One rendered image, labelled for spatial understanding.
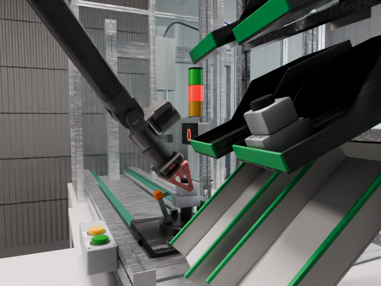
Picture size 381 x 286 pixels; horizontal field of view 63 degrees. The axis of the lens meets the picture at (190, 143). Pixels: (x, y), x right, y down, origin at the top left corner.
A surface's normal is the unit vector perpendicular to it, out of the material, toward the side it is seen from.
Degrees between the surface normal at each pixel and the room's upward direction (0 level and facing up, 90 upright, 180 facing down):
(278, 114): 88
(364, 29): 90
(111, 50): 90
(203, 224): 90
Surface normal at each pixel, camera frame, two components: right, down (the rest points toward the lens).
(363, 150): -0.93, 0.03
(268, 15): -0.88, 0.44
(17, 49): 0.37, 0.06
